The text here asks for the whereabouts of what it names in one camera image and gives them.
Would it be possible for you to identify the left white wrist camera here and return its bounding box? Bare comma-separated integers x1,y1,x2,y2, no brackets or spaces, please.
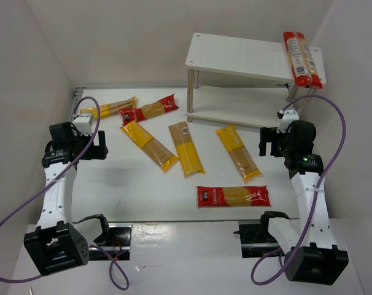
71,113,94,136

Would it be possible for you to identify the red spaghetti bag with label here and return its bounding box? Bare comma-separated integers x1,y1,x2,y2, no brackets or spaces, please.
283,31,323,89

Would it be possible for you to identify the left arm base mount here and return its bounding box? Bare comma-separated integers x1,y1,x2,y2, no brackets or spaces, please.
92,223,133,261

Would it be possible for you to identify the yellow spaghetti bag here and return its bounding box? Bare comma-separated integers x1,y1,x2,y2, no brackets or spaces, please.
80,96,136,120
216,125,261,183
168,121,205,178
120,120,179,172

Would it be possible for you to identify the yellow spaghetti bag centre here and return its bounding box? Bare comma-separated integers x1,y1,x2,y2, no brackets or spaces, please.
168,121,205,178

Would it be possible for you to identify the aluminium table edge rail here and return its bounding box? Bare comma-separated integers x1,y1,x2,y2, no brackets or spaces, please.
68,87,85,121

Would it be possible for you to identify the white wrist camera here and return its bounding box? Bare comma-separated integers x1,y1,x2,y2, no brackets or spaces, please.
276,109,299,133
71,113,94,136

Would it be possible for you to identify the yellow spaghetti bag right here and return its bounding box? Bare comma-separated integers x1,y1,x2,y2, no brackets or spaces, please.
216,125,261,183

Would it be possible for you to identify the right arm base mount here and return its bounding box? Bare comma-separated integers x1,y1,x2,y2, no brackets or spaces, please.
233,222,279,259

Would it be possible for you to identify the red spaghetti bag top centre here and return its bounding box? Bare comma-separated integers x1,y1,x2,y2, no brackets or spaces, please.
118,94,179,126

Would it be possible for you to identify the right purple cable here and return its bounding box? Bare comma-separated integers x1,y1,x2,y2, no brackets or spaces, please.
250,93,348,286

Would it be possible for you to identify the yellow spaghetti bag top left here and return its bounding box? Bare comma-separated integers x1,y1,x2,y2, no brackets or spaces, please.
80,96,136,120

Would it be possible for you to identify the white two-tier shelf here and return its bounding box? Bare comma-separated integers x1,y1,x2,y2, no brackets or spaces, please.
185,33,314,127

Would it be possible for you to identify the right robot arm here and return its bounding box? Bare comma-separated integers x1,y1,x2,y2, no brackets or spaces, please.
258,120,349,285

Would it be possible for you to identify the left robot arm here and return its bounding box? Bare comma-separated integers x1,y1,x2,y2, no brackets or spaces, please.
24,115,108,276

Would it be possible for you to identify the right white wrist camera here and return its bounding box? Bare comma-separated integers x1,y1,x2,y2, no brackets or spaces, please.
276,109,299,133

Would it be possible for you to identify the red spaghetti bag front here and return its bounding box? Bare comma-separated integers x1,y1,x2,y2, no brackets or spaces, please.
196,186,271,208

